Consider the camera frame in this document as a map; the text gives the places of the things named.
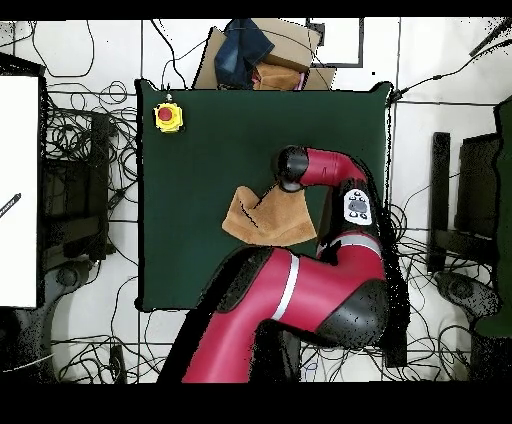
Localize orange terry towel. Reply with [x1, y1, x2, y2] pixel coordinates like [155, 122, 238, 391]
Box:
[221, 183, 318, 247]

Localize long black flat board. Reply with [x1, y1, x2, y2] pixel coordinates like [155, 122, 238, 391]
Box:
[426, 131, 452, 275]

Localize dark green table cloth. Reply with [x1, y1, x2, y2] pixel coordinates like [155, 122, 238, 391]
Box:
[134, 78, 394, 313]

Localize yellow emergency stop button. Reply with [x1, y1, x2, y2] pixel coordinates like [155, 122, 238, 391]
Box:
[152, 101, 185, 134]

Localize orange cloth in box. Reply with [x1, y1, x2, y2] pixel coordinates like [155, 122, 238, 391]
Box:
[253, 62, 306, 92]

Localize blue denim jeans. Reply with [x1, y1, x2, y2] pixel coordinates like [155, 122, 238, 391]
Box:
[213, 18, 276, 90]

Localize brown cardboard box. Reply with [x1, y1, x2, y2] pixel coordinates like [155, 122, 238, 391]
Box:
[191, 17, 338, 92]

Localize black metal stand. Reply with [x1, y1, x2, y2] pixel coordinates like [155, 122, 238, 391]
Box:
[455, 133, 501, 265]
[39, 111, 115, 273]

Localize small black floor box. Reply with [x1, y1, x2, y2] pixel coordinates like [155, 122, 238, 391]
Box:
[109, 344, 125, 381]

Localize white board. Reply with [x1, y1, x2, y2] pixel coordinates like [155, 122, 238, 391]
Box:
[0, 75, 40, 308]

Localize black marker pen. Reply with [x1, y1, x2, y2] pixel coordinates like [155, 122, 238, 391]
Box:
[0, 192, 22, 219]

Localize green cloth on neighbouring table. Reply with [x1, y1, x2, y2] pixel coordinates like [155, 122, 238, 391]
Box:
[473, 94, 512, 339]

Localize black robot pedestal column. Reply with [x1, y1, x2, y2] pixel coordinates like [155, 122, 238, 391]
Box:
[249, 319, 303, 384]

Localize black square frame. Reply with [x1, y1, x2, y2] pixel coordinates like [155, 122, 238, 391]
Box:
[305, 17, 365, 68]

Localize black pedestal leg with knob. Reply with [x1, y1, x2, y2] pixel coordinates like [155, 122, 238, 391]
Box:
[434, 270, 502, 323]
[43, 259, 95, 309]

